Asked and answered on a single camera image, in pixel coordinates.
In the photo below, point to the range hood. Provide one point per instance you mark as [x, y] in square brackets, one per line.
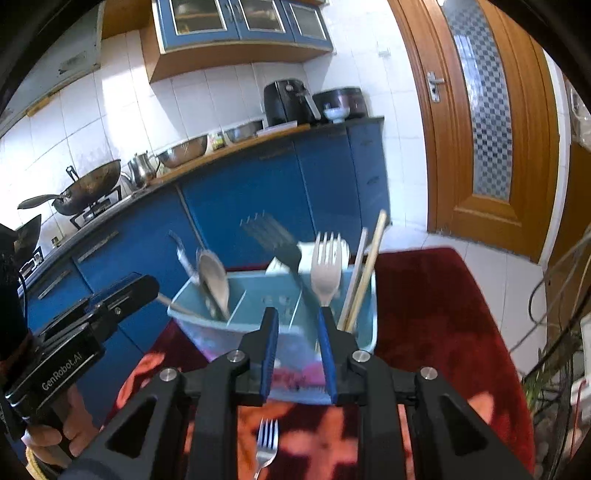
[73, 55]

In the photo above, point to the wooden door with glass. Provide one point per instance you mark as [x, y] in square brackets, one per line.
[490, 123]

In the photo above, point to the steel fork with long handle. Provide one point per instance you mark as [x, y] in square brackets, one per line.
[274, 238]

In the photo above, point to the white plastic spoon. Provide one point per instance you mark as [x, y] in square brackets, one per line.
[213, 275]

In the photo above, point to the dark rice cooker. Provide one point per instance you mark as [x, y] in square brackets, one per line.
[345, 97]

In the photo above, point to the small white bowl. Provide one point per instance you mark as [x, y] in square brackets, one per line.
[337, 114]

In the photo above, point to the small steel fork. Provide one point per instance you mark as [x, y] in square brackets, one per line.
[267, 445]

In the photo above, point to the wooden chopstick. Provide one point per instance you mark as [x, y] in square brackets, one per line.
[368, 270]
[354, 279]

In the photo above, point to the blue base cabinets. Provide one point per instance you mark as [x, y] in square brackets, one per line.
[330, 179]

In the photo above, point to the thin beige chopstick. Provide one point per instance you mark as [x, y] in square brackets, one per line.
[174, 309]

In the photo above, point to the steel table knife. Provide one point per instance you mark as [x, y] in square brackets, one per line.
[193, 274]

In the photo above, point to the steel colander bowl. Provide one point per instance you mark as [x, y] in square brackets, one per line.
[182, 153]

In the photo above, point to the blue wall cabinet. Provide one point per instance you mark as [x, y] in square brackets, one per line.
[178, 37]

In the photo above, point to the black wire rack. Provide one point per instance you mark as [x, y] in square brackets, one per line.
[561, 408]

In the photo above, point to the person's left hand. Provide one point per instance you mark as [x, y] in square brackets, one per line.
[78, 428]

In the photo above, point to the beige plastic fork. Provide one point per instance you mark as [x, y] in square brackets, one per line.
[326, 267]

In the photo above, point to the black wok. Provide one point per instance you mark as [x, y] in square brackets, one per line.
[82, 193]

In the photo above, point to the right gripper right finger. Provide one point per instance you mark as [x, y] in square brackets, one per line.
[412, 424]

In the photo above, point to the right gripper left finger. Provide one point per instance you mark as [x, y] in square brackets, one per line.
[185, 425]

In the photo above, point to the black air fryer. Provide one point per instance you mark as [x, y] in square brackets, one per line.
[287, 101]

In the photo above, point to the steel pitcher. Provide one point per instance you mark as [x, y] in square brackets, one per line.
[141, 171]

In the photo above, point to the small steel bowl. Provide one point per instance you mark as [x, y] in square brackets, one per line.
[240, 133]

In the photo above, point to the red floral table cloth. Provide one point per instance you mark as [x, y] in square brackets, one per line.
[431, 312]

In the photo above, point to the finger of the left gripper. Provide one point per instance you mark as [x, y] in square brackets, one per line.
[124, 299]

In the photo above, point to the light blue chopsticks box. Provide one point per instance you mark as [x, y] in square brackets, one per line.
[285, 335]

